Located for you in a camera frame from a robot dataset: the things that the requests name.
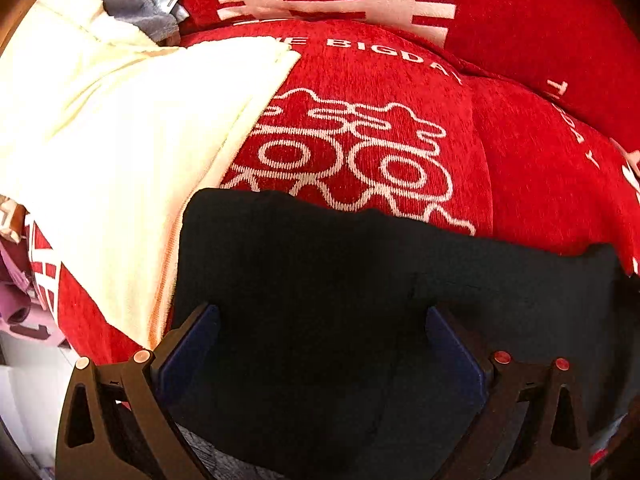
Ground pink cloth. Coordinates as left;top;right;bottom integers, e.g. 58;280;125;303
0;240;68;347

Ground black pants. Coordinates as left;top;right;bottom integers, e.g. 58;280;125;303
170;187;632;480

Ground red printed sofa back cushion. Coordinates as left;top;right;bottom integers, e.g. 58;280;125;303
162;0;640;148

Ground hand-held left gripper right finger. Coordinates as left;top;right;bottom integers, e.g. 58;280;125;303
425;305;593;480

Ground cream cloth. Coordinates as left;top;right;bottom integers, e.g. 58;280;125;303
0;0;302;357

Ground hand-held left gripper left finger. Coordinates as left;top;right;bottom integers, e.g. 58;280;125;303
55;303;222;480

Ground red printed sofa seat cushion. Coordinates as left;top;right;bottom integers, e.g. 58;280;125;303
29;19;640;367

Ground grey knit cloth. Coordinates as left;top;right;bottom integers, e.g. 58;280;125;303
180;427;286;480

